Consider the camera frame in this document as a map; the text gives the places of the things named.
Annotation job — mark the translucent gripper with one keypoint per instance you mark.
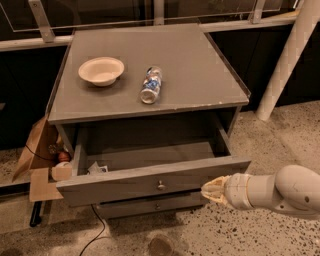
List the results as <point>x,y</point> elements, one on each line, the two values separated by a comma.
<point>236,191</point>

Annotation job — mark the grey top drawer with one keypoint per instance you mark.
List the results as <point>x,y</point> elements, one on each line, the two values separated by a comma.
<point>148,157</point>

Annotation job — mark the grey drawer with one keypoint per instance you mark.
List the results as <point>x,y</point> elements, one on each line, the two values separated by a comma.
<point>148,157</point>
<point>151,205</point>

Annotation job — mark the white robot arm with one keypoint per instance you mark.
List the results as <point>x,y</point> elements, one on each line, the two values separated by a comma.
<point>294,191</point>

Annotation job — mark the grey bottom drawer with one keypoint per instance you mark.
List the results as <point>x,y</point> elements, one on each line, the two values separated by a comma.
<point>151,205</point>

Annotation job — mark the grey wooden drawer cabinet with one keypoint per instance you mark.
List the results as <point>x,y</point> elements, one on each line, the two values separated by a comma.
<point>195,79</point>

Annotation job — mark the crumpled white packet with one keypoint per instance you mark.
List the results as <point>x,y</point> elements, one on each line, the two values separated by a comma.
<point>95,169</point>

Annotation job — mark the clear plastic water bottle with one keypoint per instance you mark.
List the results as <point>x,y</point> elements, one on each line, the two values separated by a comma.
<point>151,85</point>

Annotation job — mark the white tape roll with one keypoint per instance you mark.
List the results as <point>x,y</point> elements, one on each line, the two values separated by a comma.
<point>62,171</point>

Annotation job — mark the white paper bowl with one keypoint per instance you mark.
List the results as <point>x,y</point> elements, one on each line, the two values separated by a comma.
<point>102,71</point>

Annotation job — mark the brown cardboard box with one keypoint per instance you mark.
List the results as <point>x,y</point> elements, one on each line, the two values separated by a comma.
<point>36,161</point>

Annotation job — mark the white slanted post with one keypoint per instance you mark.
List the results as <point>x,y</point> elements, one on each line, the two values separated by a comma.
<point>302,30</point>

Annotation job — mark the metal railing frame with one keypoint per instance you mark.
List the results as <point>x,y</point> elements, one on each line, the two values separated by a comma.
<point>44,22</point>

